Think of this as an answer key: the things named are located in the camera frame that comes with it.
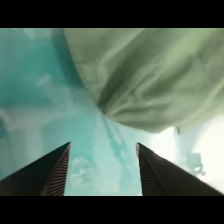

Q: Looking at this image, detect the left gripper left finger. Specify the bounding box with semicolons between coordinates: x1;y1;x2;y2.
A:
0;141;72;197

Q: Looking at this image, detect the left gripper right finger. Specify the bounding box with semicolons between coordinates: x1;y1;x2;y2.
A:
135;142;224;197

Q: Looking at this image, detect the pale green shirt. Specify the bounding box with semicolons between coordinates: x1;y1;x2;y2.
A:
63;28;224;135

